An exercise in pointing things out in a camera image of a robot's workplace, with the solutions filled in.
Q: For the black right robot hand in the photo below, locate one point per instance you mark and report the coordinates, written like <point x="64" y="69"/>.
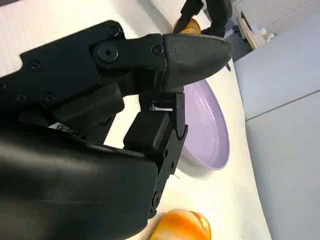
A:
<point x="62" y="175"/>

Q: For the wooden desk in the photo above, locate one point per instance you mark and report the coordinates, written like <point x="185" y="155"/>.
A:
<point x="250" y="32"/>

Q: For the orange toy bread roll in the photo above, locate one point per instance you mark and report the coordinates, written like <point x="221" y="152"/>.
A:
<point x="192" y="26"/>
<point x="180" y="227"/>

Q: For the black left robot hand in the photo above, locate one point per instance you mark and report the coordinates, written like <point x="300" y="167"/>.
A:
<point x="217" y="15"/>

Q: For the lilac plate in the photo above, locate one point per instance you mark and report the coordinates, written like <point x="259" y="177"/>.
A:
<point x="207" y="125"/>

